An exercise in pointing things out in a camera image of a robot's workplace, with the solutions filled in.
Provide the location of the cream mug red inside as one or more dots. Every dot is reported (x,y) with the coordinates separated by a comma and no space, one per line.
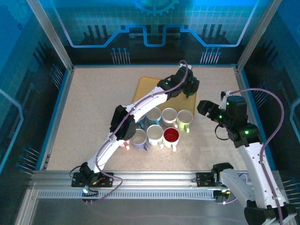
(171,137)

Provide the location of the white mug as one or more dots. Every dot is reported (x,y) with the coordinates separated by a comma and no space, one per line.
(155,133)

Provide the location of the black controller box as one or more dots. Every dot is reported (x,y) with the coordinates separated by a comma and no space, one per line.
(221,196)
(87,193)

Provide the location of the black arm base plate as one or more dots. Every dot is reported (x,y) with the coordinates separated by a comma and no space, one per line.
(204,180)
(106,180)

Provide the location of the light green mug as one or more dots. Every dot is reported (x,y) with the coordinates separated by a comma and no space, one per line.
(185,117)

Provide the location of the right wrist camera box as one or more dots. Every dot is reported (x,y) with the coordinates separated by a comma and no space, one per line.
(224,94)

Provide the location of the aluminium frame post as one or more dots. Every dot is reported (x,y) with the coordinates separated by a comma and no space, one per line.
(257,35)
(51,35)

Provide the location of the grey metal front panel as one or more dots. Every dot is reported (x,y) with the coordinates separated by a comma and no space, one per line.
(152,213)

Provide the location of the yellow tray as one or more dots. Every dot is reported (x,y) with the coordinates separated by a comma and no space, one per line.
(145,86)

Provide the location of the pale pink mug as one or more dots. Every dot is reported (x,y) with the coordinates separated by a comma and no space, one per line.
(169,114)

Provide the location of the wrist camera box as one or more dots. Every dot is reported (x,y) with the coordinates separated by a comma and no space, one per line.
(224,94)
(189,67)

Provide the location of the aluminium mounting rail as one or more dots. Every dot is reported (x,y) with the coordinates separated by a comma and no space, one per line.
(154,179)

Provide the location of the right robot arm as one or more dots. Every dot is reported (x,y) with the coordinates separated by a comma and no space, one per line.
(257,168)

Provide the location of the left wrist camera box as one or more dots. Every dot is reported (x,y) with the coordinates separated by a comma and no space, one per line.
(189,67)

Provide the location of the light blue mug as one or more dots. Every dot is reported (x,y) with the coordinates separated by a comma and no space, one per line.
(153,114)

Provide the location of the dark green mug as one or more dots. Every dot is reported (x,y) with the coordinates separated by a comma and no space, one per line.
(195,86)

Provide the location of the aluminium table side rail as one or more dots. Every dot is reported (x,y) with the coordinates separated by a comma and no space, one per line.
(65,93)
(241,82)

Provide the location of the purple mug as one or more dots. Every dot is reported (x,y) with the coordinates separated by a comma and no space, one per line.
(138,139)

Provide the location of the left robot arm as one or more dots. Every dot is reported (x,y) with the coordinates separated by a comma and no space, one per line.
(123,123)

